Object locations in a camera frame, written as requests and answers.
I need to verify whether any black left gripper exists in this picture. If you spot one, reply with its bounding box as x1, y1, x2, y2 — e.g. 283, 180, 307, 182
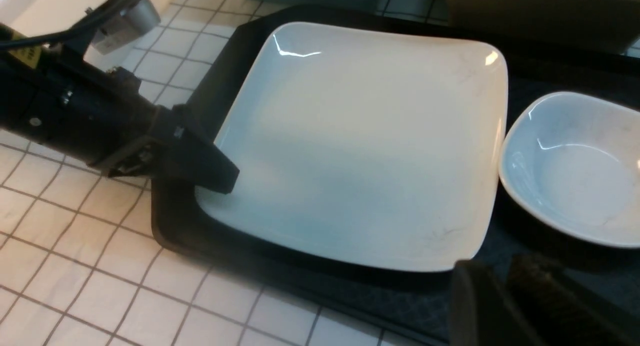
85, 68, 240, 194

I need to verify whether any white square rice plate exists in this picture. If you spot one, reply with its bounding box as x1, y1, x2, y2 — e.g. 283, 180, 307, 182
195, 22, 508, 272

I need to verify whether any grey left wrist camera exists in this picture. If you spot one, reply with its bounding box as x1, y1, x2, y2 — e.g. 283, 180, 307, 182
90, 0, 161, 55

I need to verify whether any brown plastic bin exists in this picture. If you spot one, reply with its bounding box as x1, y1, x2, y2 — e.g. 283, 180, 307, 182
445, 0, 640, 54

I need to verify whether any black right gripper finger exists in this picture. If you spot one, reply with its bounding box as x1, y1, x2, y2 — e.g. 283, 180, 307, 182
448, 254, 640, 345

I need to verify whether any small white bowl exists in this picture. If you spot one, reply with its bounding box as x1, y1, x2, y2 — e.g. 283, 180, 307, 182
499, 91, 640, 249

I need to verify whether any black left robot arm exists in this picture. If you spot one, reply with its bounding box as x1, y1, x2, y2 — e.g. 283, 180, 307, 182
1, 31, 240, 194

